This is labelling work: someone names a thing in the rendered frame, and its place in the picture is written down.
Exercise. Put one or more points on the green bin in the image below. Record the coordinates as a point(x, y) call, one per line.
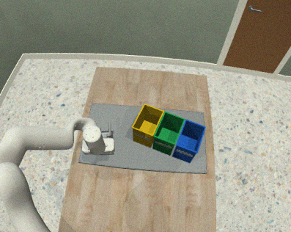
point(167, 132)

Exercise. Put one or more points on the blue open-top bin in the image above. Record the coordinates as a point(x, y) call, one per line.
point(188, 141)

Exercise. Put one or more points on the yellow recycle bin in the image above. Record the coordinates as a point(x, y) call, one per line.
point(147, 122)

